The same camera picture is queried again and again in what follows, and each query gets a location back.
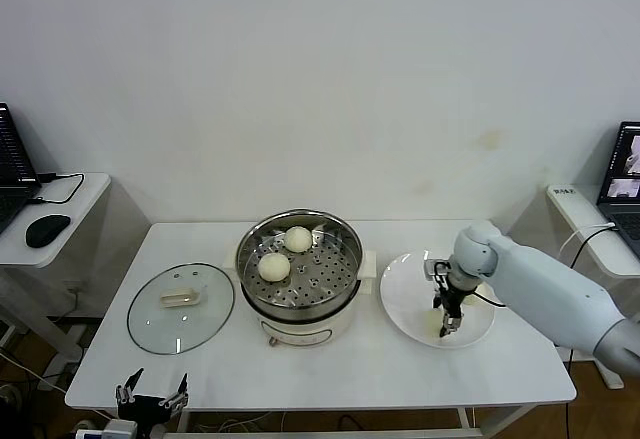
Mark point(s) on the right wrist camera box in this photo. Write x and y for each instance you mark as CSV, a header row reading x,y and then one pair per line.
x,y
433,268

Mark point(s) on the laptop with video windows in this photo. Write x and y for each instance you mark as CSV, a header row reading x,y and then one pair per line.
x,y
625,159

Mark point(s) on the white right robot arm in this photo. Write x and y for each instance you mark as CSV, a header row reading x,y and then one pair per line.
x,y
540,279

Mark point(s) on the cream electric cooking pot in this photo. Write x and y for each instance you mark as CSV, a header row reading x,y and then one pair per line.
x,y
300,330

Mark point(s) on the black computer mouse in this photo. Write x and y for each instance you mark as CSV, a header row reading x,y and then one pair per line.
x,y
48,230

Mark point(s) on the small printed desk label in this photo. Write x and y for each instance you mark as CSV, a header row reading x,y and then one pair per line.
x,y
563,190

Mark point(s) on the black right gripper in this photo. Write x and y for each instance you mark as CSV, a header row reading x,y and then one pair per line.
x,y
455,295

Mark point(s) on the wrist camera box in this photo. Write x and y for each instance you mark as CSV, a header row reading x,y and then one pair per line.
x,y
433,268
117,431

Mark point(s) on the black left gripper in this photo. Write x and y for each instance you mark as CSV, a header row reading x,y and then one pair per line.
x,y
142,408

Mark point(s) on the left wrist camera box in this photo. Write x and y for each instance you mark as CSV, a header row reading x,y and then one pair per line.
x,y
117,431

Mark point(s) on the white round plate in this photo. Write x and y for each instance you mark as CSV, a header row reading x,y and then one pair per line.
x,y
405,304

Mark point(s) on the round glass pot lid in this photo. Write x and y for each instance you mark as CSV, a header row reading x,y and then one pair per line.
x,y
150,319

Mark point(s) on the laptop with dark text screen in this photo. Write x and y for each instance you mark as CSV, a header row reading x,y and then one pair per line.
x,y
15,149

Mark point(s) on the perforated steel steamer basket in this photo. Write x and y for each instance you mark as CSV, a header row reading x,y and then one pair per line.
x,y
325,279

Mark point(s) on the white table leg frame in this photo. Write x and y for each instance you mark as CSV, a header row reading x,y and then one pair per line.
x,y
465,421

